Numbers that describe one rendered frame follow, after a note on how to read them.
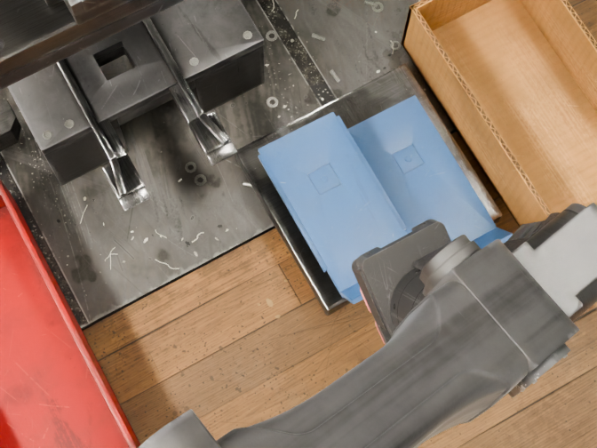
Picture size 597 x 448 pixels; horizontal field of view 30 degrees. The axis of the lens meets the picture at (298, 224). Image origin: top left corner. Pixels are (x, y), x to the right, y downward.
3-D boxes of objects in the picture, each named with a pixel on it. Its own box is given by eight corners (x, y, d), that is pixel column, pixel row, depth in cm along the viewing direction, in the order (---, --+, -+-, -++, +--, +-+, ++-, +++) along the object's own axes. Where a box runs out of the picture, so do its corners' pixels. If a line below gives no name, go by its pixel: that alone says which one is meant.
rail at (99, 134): (114, 171, 89) (109, 160, 87) (42, 39, 93) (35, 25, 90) (121, 167, 89) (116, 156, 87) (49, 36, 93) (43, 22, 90)
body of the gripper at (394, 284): (431, 214, 78) (476, 231, 71) (484, 340, 80) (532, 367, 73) (351, 257, 77) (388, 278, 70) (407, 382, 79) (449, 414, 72)
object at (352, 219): (350, 313, 86) (353, 303, 84) (258, 150, 90) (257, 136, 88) (428, 271, 88) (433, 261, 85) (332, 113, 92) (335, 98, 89)
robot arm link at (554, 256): (542, 196, 74) (578, 136, 62) (632, 294, 72) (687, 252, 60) (409, 304, 72) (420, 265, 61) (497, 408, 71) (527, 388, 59)
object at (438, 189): (435, 285, 92) (440, 276, 89) (344, 132, 95) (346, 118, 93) (507, 246, 93) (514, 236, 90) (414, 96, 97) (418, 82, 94)
